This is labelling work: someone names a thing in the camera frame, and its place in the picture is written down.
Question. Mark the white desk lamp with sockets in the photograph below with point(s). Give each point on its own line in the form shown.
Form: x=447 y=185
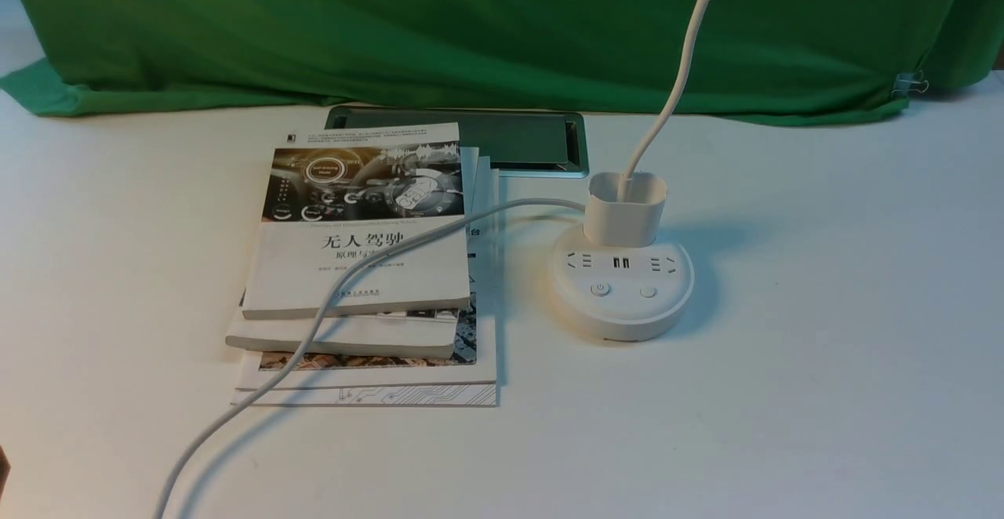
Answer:
x=617 y=276

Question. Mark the bottom book circuit pattern cover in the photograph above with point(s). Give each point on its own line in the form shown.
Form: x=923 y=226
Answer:
x=466 y=378

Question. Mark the top book with car cover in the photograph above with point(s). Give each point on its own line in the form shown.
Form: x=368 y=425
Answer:
x=361 y=260

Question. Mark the green backdrop cloth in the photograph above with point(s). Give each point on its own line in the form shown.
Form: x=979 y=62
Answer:
x=773 y=62

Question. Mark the metal binder clip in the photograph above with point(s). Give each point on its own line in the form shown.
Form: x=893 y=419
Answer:
x=908 y=84

